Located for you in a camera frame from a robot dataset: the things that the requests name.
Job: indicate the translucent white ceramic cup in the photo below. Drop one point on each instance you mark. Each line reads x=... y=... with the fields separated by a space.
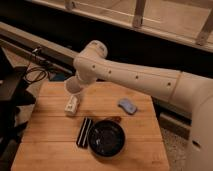
x=72 y=85

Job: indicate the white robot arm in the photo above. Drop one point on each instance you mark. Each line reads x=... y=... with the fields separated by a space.
x=189 y=92

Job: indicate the dark ceramic bowl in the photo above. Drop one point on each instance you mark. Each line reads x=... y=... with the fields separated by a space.
x=106 y=138

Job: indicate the blue sponge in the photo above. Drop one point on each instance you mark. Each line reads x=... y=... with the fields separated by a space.
x=127 y=106

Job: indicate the white remote controller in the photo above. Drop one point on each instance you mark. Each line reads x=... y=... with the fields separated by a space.
x=72 y=105

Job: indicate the black striped rectangular block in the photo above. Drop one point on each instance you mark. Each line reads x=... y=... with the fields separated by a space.
x=82 y=136

